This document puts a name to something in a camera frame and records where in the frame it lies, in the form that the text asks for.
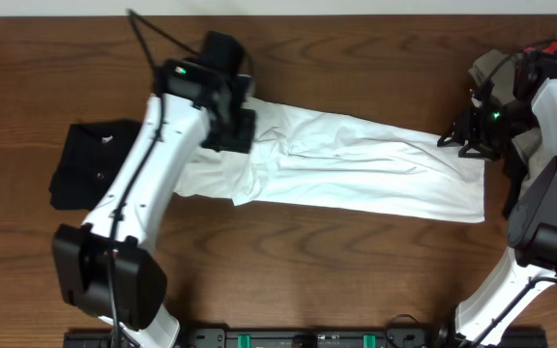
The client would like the white t-shirt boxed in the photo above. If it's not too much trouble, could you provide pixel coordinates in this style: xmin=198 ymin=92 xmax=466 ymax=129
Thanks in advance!
xmin=174 ymin=99 xmax=484 ymax=223

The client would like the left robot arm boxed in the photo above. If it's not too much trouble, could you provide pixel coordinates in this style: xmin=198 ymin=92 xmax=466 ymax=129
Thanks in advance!
xmin=52 ymin=60 xmax=255 ymax=347

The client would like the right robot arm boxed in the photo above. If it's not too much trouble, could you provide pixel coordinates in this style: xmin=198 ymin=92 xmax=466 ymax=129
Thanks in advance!
xmin=431 ymin=39 xmax=557 ymax=347

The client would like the dark navy garment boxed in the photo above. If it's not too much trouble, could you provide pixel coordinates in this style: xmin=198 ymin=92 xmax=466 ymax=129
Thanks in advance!
xmin=500 ymin=43 xmax=557 ymax=221

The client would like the red garment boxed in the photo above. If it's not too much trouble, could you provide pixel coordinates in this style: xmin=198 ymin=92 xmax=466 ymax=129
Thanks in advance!
xmin=519 ymin=37 xmax=557 ymax=53

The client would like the folded black polo shirt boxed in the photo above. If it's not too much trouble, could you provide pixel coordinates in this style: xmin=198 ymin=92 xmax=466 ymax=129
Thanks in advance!
xmin=49 ymin=119 xmax=141 ymax=211

